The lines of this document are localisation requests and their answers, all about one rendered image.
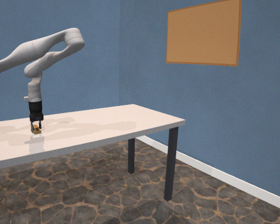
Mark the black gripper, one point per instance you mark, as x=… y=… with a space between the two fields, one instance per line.
x=35 y=107

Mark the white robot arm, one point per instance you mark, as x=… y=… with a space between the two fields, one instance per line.
x=38 y=50

